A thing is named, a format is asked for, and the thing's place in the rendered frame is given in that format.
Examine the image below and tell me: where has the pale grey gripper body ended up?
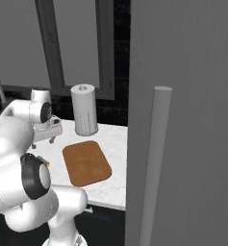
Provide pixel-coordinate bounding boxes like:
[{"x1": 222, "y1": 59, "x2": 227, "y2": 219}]
[{"x1": 30, "y1": 123, "x2": 63, "y2": 144}]

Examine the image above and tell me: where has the brown wooden cutting board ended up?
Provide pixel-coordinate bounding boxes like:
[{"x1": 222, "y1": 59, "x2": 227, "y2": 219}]
[{"x1": 62, "y1": 139, "x2": 114, "y2": 188}]

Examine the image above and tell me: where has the white paper towel roll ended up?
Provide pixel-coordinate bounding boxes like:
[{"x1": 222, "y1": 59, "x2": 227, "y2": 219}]
[{"x1": 69, "y1": 83, "x2": 99, "y2": 137}]

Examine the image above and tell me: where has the grey framed window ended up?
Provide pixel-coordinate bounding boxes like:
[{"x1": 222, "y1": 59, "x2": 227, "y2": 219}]
[{"x1": 0, "y1": 0, "x2": 116, "y2": 101}]

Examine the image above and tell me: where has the dark drawer front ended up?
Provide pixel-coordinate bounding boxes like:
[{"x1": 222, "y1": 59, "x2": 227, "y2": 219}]
[{"x1": 0, "y1": 204, "x2": 126, "y2": 246}]

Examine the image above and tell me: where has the grey fridge door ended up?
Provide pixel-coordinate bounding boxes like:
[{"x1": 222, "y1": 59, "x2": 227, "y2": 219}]
[{"x1": 124, "y1": 0, "x2": 228, "y2": 246}]

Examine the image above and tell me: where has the grey fridge door handle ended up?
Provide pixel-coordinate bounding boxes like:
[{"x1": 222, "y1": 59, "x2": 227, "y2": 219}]
[{"x1": 138, "y1": 86, "x2": 174, "y2": 246}]

